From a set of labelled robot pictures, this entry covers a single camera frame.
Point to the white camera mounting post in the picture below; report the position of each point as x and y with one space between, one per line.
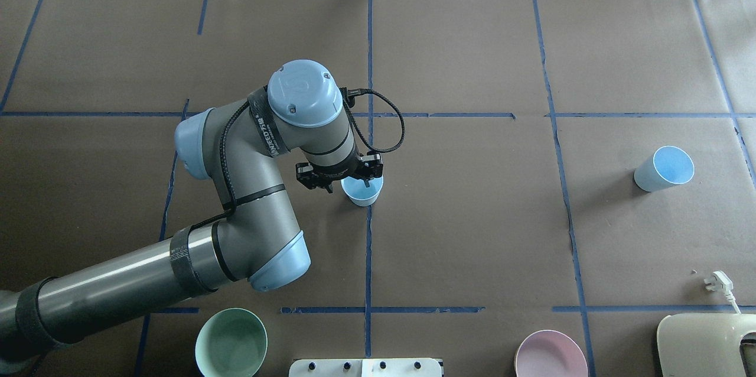
422 366

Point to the blue cup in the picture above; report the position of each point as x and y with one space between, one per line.
667 167
358 194

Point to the green bowl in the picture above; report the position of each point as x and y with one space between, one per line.
233 342

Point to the cream toaster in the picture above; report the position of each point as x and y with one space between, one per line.
706 344

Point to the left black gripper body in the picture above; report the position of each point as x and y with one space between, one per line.
336 173

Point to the pink bowl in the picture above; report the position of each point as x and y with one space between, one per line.
549 353

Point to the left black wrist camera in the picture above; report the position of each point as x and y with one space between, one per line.
359 167

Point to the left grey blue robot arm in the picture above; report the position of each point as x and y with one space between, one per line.
256 237

